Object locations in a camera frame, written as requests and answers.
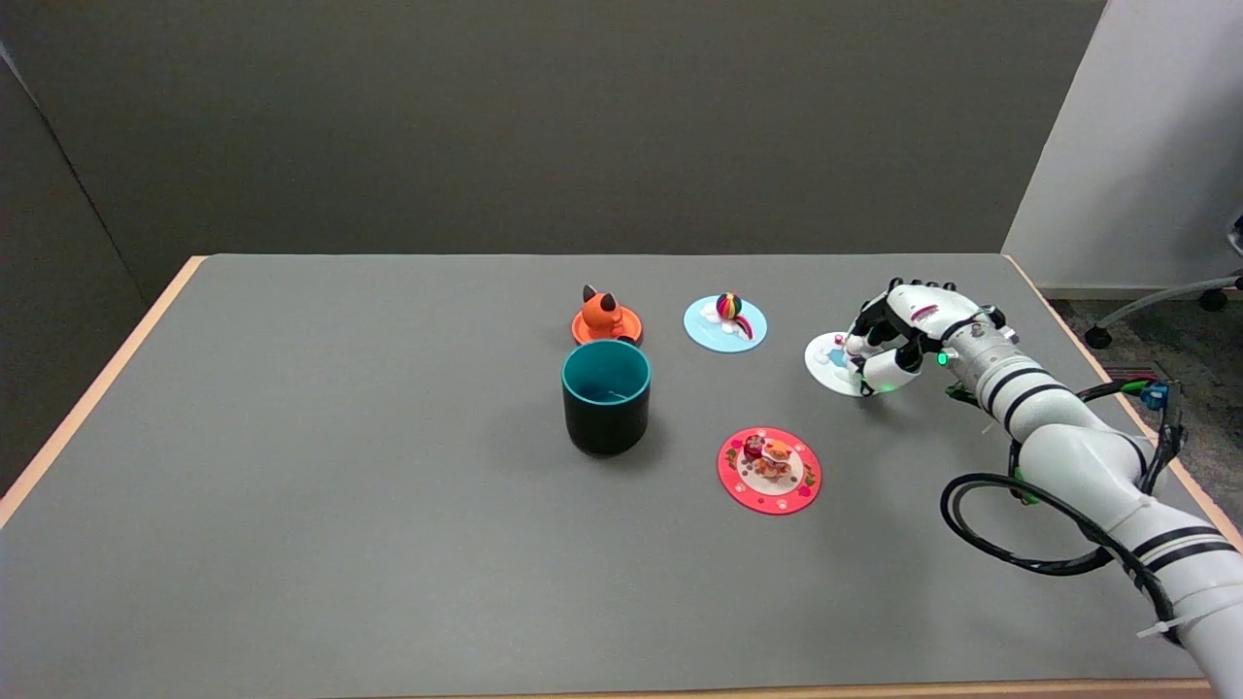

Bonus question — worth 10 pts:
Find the white cup lid with figurine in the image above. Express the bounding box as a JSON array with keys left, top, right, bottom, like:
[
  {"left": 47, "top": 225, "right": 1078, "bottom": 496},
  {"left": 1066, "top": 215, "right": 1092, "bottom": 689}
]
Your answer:
[{"left": 804, "top": 331, "right": 881, "bottom": 398}]

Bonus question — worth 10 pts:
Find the thick black looped cable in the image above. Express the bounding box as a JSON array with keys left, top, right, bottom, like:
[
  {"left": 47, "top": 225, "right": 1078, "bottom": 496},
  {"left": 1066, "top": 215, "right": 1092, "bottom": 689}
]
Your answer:
[{"left": 940, "top": 473, "right": 1182, "bottom": 644}]

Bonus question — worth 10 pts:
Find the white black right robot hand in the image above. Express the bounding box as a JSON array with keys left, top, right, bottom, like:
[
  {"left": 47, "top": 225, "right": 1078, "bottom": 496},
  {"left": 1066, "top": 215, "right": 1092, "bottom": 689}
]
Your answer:
[{"left": 843, "top": 279, "right": 975, "bottom": 398}]

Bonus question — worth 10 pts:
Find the black cable with coloured connectors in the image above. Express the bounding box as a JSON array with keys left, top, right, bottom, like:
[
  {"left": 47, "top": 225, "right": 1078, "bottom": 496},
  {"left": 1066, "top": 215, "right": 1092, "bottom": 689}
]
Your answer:
[{"left": 947, "top": 377, "right": 1188, "bottom": 501}]

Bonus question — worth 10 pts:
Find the dark cup with teal inside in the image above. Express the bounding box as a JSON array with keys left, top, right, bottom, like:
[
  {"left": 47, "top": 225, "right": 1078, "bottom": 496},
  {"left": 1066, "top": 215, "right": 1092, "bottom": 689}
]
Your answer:
[{"left": 561, "top": 339, "right": 652, "bottom": 456}]

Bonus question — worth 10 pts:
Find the light blue balloon cup lid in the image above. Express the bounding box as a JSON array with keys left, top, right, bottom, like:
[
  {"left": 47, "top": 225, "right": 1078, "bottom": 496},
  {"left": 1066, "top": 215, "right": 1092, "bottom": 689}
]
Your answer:
[{"left": 684, "top": 292, "right": 768, "bottom": 353}]

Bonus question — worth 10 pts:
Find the orange cat cup lid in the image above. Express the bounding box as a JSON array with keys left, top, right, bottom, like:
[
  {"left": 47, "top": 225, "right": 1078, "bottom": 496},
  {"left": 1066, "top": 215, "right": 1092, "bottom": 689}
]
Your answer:
[{"left": 571, "top": 284, "right": 644, "bottom": 348}]

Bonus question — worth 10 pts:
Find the grey office chair base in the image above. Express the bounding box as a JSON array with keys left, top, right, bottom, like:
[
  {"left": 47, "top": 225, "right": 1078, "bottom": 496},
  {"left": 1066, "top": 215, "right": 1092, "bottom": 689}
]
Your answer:
[{"left": 1083, "top": 214, "right": 1243, "bottom": 350}]

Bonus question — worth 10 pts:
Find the red cup lid with cat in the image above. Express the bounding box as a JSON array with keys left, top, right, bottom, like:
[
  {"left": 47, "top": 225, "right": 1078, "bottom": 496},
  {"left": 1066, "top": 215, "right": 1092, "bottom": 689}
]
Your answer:
[{"left": 717, "top": 427, "right": 823, "bottom": 516}]

